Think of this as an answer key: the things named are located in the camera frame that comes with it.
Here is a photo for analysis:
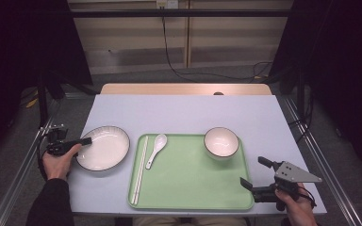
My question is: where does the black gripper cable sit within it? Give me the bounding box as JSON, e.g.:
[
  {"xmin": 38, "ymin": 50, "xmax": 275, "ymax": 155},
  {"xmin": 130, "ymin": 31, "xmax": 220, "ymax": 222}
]
[
  {"xmin": 36, "ymin": 128, "xmax": 52, "ymax": 182},
  {"xmin": 297, "ymin": 184, "xmax": 318, "ymax": 209}
]

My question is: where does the black metal stand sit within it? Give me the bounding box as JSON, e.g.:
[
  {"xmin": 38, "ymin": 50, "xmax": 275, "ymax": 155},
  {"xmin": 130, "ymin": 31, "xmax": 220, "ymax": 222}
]
[{"xmin": 37, "ymin": 71, "xmax": 50, "ymax": 128}]

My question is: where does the black horizontal frame bar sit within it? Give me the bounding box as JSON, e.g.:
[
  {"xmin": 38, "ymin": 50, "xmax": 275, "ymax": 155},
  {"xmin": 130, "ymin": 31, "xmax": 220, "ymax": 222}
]
[{"xmin": 70, "ymin": 8, "xmax": 292, "ymax": 19}]

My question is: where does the person's right hand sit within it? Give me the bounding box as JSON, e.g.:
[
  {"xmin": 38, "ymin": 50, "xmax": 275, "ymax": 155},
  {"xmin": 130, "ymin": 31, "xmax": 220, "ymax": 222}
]
[{"xmin": 274, "ymin": 184, "xmax": 319, "ymax": 226}]

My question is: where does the aluminium rail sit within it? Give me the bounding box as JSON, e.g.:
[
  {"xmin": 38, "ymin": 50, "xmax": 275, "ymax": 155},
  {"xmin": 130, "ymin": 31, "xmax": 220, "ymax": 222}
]
[
  {"xmin": 0, "ymin": 99, "xmax": 62, "ymax": 226},
  {"xmin": 278, "ymin": 95, "xmax": 362, "ymax": 226}
]

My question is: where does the white plate with dark rim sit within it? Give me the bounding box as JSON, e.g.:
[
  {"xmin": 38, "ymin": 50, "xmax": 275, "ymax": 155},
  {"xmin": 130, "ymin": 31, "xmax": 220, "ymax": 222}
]
[{"xmin": 75, "ymin": 125, "xmax": 131, "ymax": 172}]

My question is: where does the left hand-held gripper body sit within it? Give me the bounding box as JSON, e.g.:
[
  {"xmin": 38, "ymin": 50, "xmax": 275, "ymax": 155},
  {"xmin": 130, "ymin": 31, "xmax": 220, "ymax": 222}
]
[{"xmin": 44, "ymin": 124, "xmax": 76, "ymax": 157}]

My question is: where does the white wall socket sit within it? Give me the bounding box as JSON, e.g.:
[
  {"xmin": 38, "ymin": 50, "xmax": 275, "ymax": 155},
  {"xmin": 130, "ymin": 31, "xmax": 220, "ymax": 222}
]
[{"xmin": 156, "ymin": 0, "xmax": 180, "ymax": 9}]

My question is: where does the wooden wall strip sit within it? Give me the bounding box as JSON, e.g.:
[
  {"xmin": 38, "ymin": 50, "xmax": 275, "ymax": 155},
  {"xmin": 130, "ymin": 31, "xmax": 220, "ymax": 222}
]
[{"xmin": 183, "ymin": 0, "xmax": 192, "ymax": 69}]

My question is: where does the white ceramic spoon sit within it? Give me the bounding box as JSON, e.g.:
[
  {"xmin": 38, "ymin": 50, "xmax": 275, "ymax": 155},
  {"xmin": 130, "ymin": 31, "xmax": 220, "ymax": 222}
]
[{"xmin": 144, "ymin": 133, "xmax": 169, "ymax": 170}]

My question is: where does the green plastic tray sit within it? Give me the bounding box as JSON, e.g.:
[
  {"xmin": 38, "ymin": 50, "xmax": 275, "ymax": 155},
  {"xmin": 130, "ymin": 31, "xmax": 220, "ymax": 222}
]
[{"xmin": 126, "ymin": 133, "xmax": 255, "ymax": 212}]

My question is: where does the white bowl with dark rim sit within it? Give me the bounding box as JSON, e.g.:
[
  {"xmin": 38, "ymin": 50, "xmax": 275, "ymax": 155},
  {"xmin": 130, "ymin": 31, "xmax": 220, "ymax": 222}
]
[{"xmin": 203, "ymin": 126, "xmax": 240, "ymax": 161}]

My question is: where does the white chopstick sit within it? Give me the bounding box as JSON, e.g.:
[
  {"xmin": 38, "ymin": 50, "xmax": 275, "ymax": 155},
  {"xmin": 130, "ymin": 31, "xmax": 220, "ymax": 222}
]
[
  {"xmin": 130, "ymin": 135, "xmax": 147, "ymax": 205},
  {"xmin": 133, "ymin": 135, "xmax": 150, "ymax": 205}
]

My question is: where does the black power cable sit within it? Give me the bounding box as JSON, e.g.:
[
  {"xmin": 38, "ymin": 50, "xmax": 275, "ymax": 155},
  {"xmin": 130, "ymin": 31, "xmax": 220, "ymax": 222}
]
[{"xmin": 161, "ymin": 7, "xmax": 267, "ymax": 81}]

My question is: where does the person's left hand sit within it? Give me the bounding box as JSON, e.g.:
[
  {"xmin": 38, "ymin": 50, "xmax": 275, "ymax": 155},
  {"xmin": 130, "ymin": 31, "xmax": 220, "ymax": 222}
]
[{"xmin": 41, "ymin": 143, "xmax": 83, "ymax": 182}]

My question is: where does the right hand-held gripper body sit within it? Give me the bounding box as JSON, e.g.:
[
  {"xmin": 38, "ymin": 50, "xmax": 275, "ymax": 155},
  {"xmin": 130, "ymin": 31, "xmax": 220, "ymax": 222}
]
[{"xmin": 251, "ymin": 159, "xmax": 323, "ymax": 211}]

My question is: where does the black curtain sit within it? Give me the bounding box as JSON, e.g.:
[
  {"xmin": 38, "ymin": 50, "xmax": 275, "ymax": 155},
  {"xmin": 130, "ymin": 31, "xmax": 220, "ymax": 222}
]
[
  {"xmin": 0, "ymin": 0, "xmax": 94, "ymax": 166},
  {"xmin": 268, "ymin": 0, "xmax": 362, "ymax": 172}
]

